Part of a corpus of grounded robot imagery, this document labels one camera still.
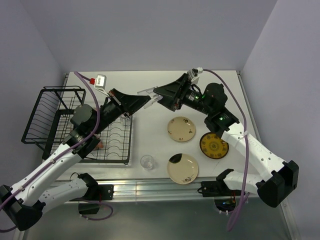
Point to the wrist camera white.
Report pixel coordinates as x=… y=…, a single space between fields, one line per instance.
x=194 y=75
x=99 y=84

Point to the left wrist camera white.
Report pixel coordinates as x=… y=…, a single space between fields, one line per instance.
x=99 y=84

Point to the clear glass cup front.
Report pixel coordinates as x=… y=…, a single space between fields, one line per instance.
x=147 y=162

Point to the large pink flower mug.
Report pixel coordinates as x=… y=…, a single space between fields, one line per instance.
x=100 y=145

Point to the cream plate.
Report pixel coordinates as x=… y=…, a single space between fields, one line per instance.
x=181 y=129
x=182 y=168

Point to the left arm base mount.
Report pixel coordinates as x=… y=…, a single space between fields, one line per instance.
x=95 y=200

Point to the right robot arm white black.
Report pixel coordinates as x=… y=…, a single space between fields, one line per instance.
x=276 y=178

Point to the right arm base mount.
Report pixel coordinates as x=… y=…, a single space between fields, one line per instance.
x=217 y=189

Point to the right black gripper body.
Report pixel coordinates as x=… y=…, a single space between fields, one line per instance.
x=184 y=84

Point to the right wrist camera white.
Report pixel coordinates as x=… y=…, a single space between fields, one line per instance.
x=194 y=75

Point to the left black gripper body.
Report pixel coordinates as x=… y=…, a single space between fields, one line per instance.
x=112 y=110

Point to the black yellow ornate plate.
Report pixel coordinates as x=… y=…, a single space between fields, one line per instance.
x=213 y=147

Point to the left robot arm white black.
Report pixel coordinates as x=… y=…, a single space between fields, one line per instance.
x=26 y=201

